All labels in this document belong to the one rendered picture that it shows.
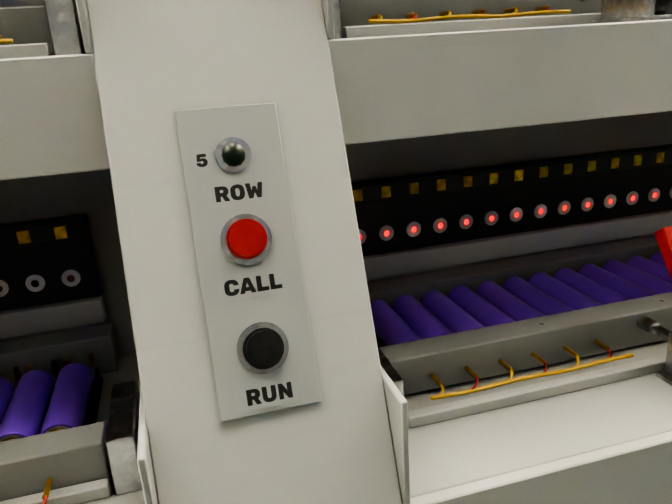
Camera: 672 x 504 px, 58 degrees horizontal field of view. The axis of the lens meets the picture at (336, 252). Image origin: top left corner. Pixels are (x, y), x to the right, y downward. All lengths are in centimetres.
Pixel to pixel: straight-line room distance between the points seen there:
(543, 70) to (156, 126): 18
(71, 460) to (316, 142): 17
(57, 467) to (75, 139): 14
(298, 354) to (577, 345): 19
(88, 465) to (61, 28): 19
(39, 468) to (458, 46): 26
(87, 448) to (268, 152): 15
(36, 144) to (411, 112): 16
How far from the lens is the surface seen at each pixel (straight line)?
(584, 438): 32
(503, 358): 35
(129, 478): 30
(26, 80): 27
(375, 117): 28
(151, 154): 25
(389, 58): 28
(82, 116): 26
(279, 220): 24
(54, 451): 30
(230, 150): 24
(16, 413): 34
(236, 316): 24
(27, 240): 40
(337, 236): 25
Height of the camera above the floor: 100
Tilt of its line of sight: 3 degrees up
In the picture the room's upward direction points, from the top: 9 degrees counter-clockwise
